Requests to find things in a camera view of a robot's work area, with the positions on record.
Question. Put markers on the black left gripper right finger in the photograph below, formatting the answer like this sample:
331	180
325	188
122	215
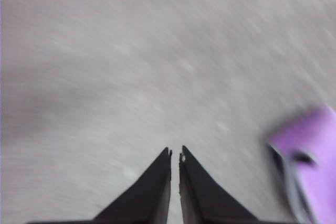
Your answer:
202	200

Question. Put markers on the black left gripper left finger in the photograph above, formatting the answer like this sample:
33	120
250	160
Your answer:
147	197

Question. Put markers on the purple towel with grey hem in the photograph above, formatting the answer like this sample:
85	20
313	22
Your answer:
315	155

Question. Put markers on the grey table cloth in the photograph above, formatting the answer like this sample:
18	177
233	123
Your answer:
118	64

